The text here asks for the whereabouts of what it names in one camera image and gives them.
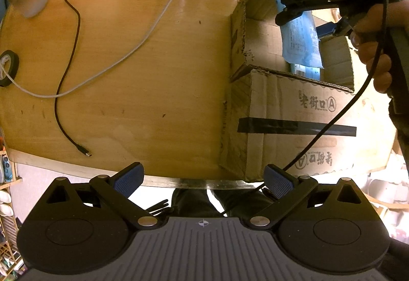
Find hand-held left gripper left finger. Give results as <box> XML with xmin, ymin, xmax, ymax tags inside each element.
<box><xmin>45</xmin><ymin>162</ymin><xmax>161</xmax><ymax>228</ymax></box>

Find person's dark trousers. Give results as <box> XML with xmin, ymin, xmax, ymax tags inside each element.
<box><xmin>171</xmin><ymin>188</ymin><xmax>266</xmax><ymax>218</ymax></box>

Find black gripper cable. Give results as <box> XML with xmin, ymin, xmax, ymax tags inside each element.
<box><xmin>224</xmin><ymin>0</ymin><xmax>390</xmax><ymax>215</ymax></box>

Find wooden desktop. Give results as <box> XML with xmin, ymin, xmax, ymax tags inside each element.
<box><xmin>0</xmin><ymin>0</ymin><xmax>401</xmax><ymax>191</ymax></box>

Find black cable bundle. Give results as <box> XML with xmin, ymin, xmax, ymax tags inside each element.
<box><xmin>150</xmin><ymin>198</ymin><xmax>170</xmax><ymax>215</ymax></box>

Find white cable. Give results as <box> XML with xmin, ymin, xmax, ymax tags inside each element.
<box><xmin>0</xmin><ymin>0</ymin><xmax>204</xmax><ymax>99</ymax></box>

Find cardboard box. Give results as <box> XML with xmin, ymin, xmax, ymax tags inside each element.
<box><xmin>219</xmin><ymin>0</ymin><xmax>400</xmax><ymax>183</ymax></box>

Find wooden shoe rack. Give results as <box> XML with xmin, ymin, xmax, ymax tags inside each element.
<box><xmin>0</xmin><ymin>140</ymin><xmax>27</xmax><ymax>278</ymax></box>

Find light wooden frame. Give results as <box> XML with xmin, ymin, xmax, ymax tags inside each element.
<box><xmin>367</xmin><ymin>172</ymin><xmax>409</xmax><ymax>237</ymax></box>

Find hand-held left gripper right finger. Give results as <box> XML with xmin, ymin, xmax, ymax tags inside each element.
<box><xmin>249</xmin><ymin>163</ymin><xmax>363</xmax><ymax>230</ymax></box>

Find black tape roll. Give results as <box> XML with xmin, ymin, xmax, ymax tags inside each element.
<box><xmin>0</xmin><ymin>49</ymin><xmax>21</xmax><ymax>88</ymax></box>

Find blue snack packet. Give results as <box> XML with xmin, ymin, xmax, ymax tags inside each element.
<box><xmin>289</xmin><ymin>63</ymin><xmax>322</xmax><ymax>80</ymax></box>
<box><xmin>280</xmin><ymin>11</ymin><xmax>324</xmax><ymax>69</ymax></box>

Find person's right hand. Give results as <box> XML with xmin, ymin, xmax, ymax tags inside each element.
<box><xmin>350</xmin><ymin>0</ymin><xmax>409</xmax><ymax>94</ymax></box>

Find thin black plug cable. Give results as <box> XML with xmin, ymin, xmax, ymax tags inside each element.
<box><xmin>54</xmin><ymin>0</ymin><xmax>100</xmax><ymax>159</ymax></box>

